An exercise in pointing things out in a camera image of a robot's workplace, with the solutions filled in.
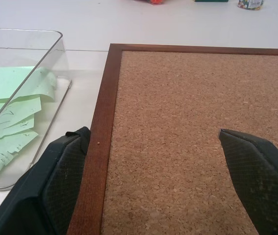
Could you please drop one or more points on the orange red round object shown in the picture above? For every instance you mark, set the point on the orange red round object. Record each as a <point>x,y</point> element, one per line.
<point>156,1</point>

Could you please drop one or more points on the colourful printed round container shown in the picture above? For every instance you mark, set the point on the colourful printed round container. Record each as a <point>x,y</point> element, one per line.
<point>250,4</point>

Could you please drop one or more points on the cork board with wooden frame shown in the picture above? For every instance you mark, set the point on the cork board with wooden frame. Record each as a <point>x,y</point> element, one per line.
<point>190,137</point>

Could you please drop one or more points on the dark green box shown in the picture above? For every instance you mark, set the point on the dark green box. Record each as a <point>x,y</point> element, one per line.
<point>211,1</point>

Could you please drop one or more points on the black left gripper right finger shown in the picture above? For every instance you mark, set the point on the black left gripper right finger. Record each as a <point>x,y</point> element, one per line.
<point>259,178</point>

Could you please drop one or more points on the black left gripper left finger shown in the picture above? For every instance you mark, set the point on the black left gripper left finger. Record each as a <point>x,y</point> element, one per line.
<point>43,183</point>

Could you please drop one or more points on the clear plastic tray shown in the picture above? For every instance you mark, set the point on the clear plastic tray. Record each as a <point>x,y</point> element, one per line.
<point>23,80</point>

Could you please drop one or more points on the light green paper note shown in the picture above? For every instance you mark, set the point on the light green paper note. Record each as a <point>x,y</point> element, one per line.
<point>11,126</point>
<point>4,149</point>
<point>13,83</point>
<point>18,110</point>

